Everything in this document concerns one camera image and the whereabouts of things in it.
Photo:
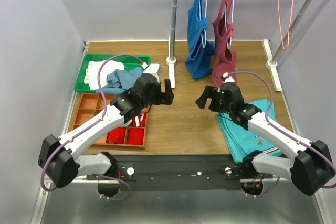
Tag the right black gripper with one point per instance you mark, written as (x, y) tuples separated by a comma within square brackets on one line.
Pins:
[(212, 92)]

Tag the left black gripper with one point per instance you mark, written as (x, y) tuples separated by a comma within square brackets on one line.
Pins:
[(161, 95)]

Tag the grey-blue tank top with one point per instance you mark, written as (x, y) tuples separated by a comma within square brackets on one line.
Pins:
[(121, 80)]

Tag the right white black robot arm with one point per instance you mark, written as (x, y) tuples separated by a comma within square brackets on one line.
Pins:
[(308, 165)]

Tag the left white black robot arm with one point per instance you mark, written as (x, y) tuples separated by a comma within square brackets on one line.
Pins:
[(62, 159)]

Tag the royal blue tank top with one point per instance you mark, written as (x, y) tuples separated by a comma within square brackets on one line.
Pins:
[(198, 62)]

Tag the maroon tank top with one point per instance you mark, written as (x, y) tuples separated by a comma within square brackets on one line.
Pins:
[(225, 59)]

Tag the light blue hanger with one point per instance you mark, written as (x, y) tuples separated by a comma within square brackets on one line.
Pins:
[(231, 14), (202, 6)]

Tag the left white rack foot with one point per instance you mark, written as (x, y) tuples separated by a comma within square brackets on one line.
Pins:
[(172, 74)]

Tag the white rack foot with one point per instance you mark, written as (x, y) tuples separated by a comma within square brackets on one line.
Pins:
[(172, 74), (271, 65)]

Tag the red white striped cloth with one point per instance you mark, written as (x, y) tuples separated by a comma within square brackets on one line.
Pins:
[(138, 121)]

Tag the green plastic tray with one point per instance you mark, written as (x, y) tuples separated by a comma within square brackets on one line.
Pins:
[(128, 61)]

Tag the folded teal shorts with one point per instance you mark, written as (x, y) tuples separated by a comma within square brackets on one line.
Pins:
[(242, 142)]

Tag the red cloth in organizer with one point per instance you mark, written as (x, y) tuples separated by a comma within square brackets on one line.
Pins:
[(126, 136)]

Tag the right white rack foot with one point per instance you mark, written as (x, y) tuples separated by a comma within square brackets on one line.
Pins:
[(271, 65)]

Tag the left grey rack pole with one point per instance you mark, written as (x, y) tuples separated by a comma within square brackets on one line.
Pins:
[(171, 59)]

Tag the grey rack pole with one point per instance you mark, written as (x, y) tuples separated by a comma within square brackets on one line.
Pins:
[(171, 59), (285, 41)]

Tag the right grey rack pole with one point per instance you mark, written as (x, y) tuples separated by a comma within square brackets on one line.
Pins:
[(285, 41)]

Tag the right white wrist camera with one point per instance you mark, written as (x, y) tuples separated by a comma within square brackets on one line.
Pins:
[(226, 78)]

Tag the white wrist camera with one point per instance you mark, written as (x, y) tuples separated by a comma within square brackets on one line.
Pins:
[(226, 78), (153, 69)]

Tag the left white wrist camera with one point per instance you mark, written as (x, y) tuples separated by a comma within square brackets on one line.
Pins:
[(153, 69)]

